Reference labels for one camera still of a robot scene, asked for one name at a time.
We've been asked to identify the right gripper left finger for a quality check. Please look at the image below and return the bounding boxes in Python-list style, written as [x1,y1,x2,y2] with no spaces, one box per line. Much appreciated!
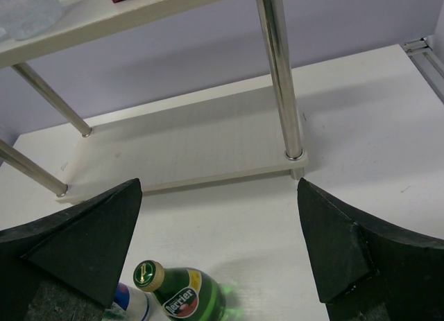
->
[1,178,142,320]

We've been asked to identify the green glass bottle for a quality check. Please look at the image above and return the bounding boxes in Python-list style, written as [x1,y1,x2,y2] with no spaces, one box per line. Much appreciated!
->
[133,260,225,320]

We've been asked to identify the front silver energy can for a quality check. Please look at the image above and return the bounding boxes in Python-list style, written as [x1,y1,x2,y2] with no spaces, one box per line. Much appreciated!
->
[102,283,151,321]

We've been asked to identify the aluminium frame rail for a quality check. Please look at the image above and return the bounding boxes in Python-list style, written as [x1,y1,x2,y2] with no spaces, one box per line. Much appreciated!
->
[402,37,444,102]

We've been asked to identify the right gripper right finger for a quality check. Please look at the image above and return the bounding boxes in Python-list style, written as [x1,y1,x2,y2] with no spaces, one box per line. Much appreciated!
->
[298,178,443,320]

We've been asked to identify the Pocari Sweat bottle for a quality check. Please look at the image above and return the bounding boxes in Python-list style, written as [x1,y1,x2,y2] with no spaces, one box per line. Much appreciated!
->
[1,0,64,40]

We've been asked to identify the white two-tier shelf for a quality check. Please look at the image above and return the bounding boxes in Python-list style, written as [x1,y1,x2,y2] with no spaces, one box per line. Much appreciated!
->
[1,0,308,204]

